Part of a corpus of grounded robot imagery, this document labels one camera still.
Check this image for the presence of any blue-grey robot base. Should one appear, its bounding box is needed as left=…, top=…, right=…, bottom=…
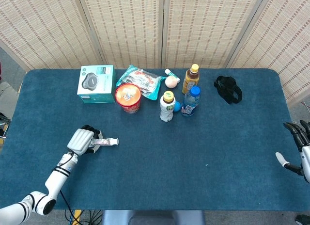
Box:
left=101, top=209, right=206, bottom=225

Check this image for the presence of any amber tea bottle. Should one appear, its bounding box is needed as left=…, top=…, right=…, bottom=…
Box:
left=182, top=64, right=201, bottom=95

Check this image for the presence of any peach coloured ball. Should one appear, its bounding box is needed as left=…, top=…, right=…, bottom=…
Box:
left=165, top=76, right=179, bottom=89

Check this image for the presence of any blue felt table cover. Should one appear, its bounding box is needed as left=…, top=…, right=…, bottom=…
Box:
left=0, top=68, right=310, bottom=212

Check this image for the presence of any blue sports drink bottle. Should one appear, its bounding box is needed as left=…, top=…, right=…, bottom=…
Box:
left=181, top=86, right=202, bottom=117

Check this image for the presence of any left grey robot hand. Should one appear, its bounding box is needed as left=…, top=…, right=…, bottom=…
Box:
left=66, top=124, right=104, bottom=156

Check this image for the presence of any white drink bottle yellow cap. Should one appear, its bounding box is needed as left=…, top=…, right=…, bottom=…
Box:
left=159, top=91, right=176, bottom=122

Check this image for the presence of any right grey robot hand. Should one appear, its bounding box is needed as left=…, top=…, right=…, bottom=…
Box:
left=275, top=120, right=310, bottom=183

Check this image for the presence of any teal Philips product box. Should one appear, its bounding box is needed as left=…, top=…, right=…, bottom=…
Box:
left=77, top=64, right=116, bottom=104

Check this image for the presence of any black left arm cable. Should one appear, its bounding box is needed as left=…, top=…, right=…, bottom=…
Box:
left=59, top=190, right=83, bottom=225

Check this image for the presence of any white floral toothpaste tube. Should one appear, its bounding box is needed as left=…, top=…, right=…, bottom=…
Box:
left=93, top=137, right=120, bottom=146

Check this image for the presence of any red instant noodle cup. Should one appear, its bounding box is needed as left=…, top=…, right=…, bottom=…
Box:
left=115, top=83, right=142, bottom=114

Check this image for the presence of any black fabric strap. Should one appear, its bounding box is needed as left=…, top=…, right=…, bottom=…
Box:
left=213, top=75, right=243, bottom=105

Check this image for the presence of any woven bamboo folding screen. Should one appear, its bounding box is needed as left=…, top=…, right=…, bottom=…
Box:
left=0, top=0, right=310, bottom=107

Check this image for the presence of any small white stick tube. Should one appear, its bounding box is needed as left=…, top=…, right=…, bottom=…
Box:
left=164, top=68, right=181, bottom=83

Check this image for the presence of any teal and white snack packet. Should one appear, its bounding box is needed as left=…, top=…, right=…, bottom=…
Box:
left=115, top=64, right=167, bottom=101

